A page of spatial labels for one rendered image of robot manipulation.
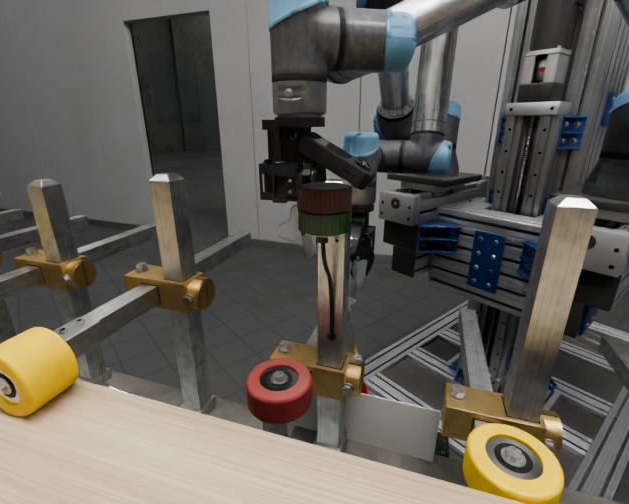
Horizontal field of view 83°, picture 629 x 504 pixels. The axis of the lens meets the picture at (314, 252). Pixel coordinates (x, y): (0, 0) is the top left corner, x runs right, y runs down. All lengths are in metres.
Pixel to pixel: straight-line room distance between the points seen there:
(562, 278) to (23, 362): 0.56
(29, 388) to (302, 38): 0.49
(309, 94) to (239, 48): 3.11
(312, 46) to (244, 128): 3.05
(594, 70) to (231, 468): 1.20
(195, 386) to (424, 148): 0.66
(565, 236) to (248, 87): 3.25
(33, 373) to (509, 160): 1.18
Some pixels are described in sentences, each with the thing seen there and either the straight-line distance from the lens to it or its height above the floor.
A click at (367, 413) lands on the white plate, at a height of 0.77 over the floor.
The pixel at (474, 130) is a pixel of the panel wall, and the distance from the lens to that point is 3.04.
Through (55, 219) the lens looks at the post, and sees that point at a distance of 0.74.
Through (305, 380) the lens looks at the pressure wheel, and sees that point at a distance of 0.45.
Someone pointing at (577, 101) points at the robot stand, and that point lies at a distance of 1.26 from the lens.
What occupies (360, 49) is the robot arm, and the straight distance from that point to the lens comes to 0.53.
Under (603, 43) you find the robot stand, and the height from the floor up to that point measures 1.39.
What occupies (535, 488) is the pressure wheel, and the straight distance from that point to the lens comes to 0.40.
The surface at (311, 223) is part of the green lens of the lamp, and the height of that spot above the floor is 1.10.
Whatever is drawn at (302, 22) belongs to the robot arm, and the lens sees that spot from 0.51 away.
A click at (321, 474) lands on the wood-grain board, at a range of 0.38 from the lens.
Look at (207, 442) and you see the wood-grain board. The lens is 0.41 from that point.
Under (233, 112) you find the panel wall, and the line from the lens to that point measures 3.60.
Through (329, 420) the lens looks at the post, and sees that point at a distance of 0.60.
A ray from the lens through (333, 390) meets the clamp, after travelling 0.54.
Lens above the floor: 1.20
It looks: 20 degrees down
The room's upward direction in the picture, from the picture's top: straight up
